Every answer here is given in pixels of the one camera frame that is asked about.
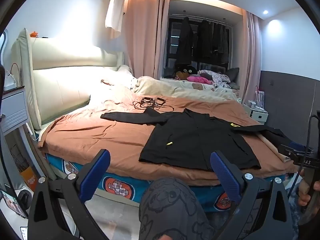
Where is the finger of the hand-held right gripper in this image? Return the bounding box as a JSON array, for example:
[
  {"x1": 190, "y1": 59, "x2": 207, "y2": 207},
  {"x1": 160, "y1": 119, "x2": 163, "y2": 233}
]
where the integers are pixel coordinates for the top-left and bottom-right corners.
[{"x1": 278, "y1": 142, "x2": 315, "y2": 159}]

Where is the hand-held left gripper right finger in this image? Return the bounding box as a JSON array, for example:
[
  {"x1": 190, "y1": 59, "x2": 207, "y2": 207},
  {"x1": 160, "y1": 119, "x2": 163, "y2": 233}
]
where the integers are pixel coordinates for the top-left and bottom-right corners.
[{"x1": 209, "y1": 150, "x2": 294, "y2": 240}]

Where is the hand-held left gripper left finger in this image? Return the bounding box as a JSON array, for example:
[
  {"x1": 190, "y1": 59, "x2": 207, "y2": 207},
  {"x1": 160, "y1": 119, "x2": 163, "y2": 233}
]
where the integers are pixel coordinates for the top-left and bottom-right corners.
[{"x1": 27, "y1": 149, "x2": 112, "y2": 240}]

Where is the black jacket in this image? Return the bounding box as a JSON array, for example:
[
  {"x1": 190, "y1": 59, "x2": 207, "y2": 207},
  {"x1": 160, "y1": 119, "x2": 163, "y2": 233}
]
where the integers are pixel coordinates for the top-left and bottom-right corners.
[{"x1": 100, "y1": 107, "x2": 290, "y2": 170}]

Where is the floral clothes pile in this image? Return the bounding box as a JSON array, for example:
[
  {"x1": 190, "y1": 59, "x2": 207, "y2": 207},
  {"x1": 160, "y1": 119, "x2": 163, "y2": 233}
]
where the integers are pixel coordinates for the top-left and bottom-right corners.
[{"x1": 199, "y1": 70, "x2": 230, "y2": 88}]

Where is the row of dark hanging clothes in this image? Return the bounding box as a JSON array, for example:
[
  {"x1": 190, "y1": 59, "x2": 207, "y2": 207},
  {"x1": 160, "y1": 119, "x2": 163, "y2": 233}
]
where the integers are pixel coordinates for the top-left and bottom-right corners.
[{"x1": 197, "y1": 19, "x2": 229, "y2": 64}]

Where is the person's right hand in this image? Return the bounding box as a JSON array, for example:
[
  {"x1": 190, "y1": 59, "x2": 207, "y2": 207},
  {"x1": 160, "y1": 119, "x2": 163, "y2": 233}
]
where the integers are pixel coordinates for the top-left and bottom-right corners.
[{"x1": 297, "y1": 170, "x2": 312, "y2": 210}]

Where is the orange blanket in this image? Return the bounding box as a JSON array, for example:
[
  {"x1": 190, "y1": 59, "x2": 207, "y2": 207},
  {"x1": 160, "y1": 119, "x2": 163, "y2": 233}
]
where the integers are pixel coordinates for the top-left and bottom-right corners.
[{"x1": 37, "y1": 90, "x2": 298, "y2": 180}]

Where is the small white cabinet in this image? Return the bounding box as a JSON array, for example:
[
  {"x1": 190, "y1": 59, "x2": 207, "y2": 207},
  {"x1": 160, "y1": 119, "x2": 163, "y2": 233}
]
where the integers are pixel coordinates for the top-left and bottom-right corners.
[{"x1": 244, "y1": 100, "x2": 269, "y2": 124}]

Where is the person's grey patterned pants leg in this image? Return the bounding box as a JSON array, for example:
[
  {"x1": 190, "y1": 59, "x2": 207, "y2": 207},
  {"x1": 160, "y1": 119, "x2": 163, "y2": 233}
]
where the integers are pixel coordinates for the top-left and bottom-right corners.
[{"x1": 139, "y1": 177, "x2": 218, "y2": 240}]

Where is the orange paper bag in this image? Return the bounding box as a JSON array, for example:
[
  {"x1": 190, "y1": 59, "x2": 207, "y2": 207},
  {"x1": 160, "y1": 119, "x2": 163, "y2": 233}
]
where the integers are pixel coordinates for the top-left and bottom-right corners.
[{"x1": 20, "y1": 166, "x2": 38, "y2": 190}]

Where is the small lit screen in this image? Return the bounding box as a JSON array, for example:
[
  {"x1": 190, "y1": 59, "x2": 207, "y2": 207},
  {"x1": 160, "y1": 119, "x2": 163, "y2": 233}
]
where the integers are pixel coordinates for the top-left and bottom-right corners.
[{"x1": 0, "y1": 189, "x2": 28, "y2": 218}]

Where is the white bear print bedding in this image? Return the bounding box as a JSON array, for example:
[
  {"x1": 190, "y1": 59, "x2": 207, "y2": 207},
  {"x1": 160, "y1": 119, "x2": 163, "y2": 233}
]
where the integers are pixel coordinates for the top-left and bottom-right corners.
[{"x1": 160, "y1": 77, "x2": 238, "y2": 98}]

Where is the grey cushion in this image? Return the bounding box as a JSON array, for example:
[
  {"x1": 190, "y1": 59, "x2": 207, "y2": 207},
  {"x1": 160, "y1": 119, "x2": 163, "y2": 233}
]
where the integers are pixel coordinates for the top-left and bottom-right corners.
[{"x1": 226, "y1": 67, "x2": 240, "y2": 89}]

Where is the cream padded headboard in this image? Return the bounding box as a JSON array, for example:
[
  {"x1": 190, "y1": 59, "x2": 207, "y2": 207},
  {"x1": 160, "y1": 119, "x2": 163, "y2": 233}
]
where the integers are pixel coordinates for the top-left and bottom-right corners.
[{"x1": 11, "y1": 27, "x2": 125, "y2": 130}]

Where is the white pillow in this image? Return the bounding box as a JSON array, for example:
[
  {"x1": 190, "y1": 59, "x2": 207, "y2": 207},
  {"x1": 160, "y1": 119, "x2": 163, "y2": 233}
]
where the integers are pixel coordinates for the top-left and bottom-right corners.
[{"x1": 100, "y1": 69, "x2": 138, "y2": 90}]

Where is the pink garment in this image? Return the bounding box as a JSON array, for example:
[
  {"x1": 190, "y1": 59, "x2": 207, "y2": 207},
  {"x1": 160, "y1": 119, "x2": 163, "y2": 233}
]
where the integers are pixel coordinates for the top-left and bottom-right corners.
[{"x1": 187, "y1": 75, "x2": 212, "y2": 84}]

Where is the pink curtain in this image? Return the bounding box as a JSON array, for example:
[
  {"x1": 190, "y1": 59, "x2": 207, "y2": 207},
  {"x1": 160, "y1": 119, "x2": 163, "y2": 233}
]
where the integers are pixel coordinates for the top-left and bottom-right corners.
[
  {"x1": 126, "y1": 0, "x2": 170, "y2": 79},
  {"x1": 240, "y1": 10, "x2": 263, "y2": 100}
]

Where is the white nightstand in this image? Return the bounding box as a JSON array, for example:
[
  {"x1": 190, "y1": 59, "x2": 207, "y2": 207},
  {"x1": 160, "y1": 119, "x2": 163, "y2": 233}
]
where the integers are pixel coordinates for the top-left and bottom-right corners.
[{"x1": 0, "y1": 85, "x2": 30, "y2": 134}]

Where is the beige blanket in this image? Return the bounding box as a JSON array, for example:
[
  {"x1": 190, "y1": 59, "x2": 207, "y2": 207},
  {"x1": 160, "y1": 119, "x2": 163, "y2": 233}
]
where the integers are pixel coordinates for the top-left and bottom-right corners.
[{"x1": 132, "y1": 76, "x2": 238, "y2": 103}]

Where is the beige pillow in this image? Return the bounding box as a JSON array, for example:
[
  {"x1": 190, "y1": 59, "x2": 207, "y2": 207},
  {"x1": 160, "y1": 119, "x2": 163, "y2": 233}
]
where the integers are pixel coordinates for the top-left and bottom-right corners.
[{"x1": 116, "y1": 64, "x2": 134, "y2": 74}]

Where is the brown and black plush toy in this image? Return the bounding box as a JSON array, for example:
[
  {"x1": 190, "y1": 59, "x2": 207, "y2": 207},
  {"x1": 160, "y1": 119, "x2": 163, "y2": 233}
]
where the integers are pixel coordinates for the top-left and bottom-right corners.
[{"x1": 175, "y1": 65, "x2": 198, "y2": 80}]

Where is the dark hanging coat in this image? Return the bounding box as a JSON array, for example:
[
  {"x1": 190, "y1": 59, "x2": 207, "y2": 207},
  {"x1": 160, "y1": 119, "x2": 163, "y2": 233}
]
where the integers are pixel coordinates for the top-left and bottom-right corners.
[{"x1": 177, "y1": 17, "x2": 194, "y2": 65}]

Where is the white framed mirror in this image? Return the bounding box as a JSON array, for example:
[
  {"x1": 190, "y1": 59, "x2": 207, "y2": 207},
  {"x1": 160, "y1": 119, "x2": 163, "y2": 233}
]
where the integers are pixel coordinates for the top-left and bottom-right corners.
[{"x1": 0, "y1": 29, "x2": 9, "y2": 63}]

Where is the white hanging shirt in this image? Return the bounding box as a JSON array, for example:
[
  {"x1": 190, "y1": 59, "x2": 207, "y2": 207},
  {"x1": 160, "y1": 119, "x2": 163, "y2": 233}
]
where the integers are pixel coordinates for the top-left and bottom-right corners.
[{"x1": 105, "y1": 0, "x2": 125, "y2": 33}]

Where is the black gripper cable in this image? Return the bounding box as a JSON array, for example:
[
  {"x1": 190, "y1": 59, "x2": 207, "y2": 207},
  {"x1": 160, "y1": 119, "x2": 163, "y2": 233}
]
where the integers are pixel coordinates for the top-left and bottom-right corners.
[{"x1": 287, "y1": 115, "x2": 314, "y2": 200}]

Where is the white wire rack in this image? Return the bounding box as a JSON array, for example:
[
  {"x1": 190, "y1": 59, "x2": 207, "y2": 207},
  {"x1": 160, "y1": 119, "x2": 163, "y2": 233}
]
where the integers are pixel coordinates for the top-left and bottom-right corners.
[{"x1": 254, "y1": 85, "x2": 267, "y2": 110}]

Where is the black cabled frames bundle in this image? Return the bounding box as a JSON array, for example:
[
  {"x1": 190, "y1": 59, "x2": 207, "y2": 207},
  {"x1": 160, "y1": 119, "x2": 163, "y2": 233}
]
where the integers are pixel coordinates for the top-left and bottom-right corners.
[{"x1": 132, "y1": 96, "x2": 175, "y2": 113}]

